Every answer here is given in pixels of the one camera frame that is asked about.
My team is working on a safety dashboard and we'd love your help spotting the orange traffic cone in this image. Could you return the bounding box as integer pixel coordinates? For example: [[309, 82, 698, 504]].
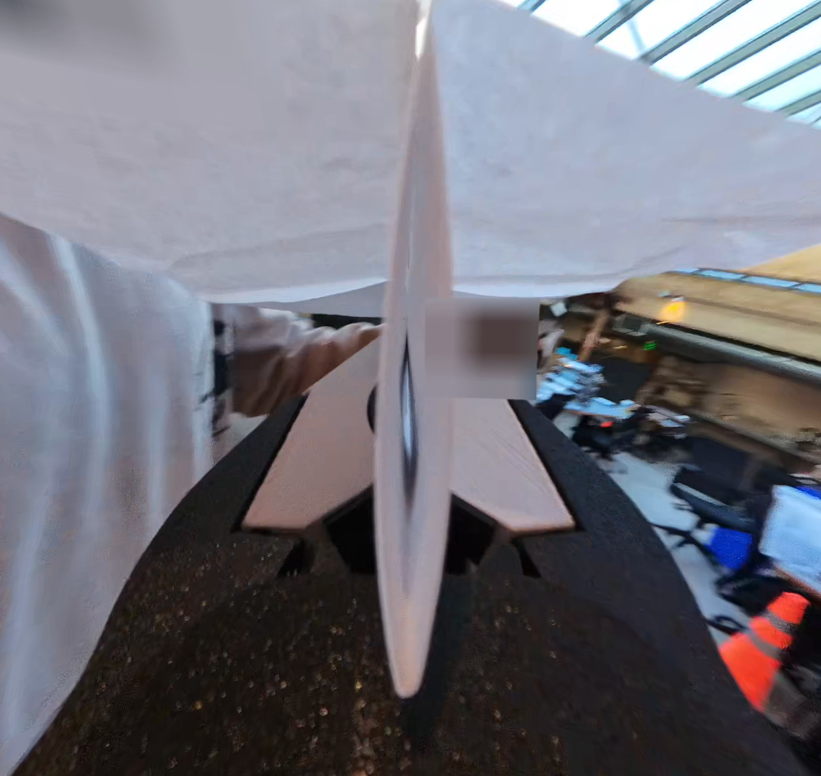
[[718, 591, 810, 713]]

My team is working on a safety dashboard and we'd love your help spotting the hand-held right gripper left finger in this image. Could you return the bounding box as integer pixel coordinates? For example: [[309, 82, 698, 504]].
[[242, 340, 381, 531]]

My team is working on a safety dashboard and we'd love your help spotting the blue object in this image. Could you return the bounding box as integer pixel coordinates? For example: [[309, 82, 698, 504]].
[[706, 526, 754, 572]]

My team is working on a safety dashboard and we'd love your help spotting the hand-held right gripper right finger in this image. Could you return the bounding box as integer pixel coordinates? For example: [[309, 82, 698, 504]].
[[451, 401, 576, 537]]

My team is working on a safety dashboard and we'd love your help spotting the white paper sheet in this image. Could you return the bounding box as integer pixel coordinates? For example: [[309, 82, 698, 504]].
[[0, 0, 821, 699]]

